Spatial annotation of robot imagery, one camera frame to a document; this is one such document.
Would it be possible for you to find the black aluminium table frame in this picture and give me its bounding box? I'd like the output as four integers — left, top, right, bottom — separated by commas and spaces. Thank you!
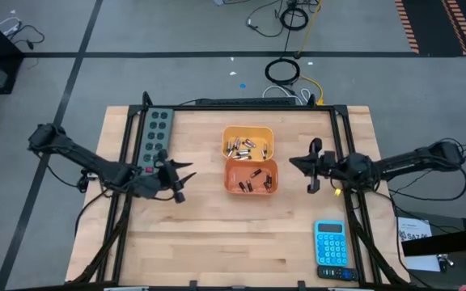
70, 91, 414, 291

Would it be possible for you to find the yellow plastic bin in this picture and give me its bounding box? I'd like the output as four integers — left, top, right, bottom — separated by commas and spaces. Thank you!
221, 124, 275, 162

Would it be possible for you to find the orange plastic bin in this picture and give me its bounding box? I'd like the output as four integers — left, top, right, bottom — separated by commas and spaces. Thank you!
222, 157, 280, 196

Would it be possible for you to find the white floor cable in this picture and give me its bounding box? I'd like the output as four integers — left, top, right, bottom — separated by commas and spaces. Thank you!
261, 84, 311, 107

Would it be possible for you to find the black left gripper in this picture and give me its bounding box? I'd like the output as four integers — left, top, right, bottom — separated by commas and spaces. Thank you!
133, 149, 197, 205

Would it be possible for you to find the black remote control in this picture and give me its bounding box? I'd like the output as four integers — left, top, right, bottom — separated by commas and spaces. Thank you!
317, 265, 359, 282

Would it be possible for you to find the loose black cable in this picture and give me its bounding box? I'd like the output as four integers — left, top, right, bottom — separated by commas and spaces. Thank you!
8, 23, 46, 53
246, 0, 287, 39

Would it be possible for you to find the long black device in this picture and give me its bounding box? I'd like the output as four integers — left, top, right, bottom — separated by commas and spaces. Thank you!
194, 96, 298, 108

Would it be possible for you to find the white paper sheet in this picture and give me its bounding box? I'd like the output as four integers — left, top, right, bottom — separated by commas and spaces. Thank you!
396, 216, 443, 273

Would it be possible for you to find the grey-green power strip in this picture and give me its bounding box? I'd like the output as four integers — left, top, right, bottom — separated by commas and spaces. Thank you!
136, 107, 176, 175

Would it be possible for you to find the coiled black cable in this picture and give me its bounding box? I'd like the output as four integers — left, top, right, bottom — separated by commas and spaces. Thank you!
278, 6, 311, 32
264, 57, 302, 86

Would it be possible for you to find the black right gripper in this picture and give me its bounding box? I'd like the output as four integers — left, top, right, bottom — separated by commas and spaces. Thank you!
289, 137, 350, 195

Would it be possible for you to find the black desk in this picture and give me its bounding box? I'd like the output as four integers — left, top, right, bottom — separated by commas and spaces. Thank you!
394, 209, 466, 291

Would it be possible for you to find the yellow floor cable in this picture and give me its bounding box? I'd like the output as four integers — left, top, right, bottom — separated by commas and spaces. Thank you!
296, 0, 324, 107

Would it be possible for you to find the small metal clip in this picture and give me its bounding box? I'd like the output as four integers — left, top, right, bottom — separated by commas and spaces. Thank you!
436, 253, 456, 273

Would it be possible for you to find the white adapter cable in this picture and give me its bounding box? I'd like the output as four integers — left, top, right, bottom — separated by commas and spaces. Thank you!
0, 15, 23, 36

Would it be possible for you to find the blue calculator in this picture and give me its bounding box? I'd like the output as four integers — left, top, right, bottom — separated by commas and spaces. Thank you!
314, 220, 350, 267

